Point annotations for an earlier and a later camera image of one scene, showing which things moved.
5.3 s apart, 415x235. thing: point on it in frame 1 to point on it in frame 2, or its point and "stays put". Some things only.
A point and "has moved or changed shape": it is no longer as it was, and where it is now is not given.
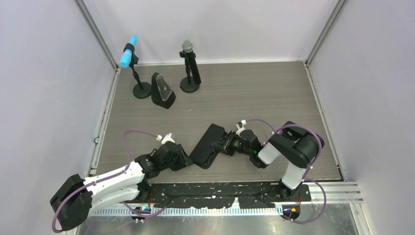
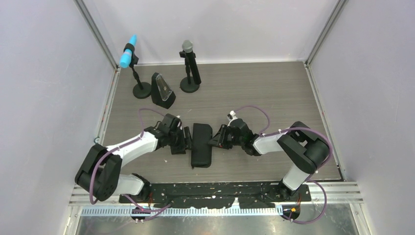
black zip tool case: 204,154 has moved or changed shape
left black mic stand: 142,89 stays put
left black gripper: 183,160 to 186,142
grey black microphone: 187,47 stays put
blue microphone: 126,57 stays put
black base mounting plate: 223,195 stays put
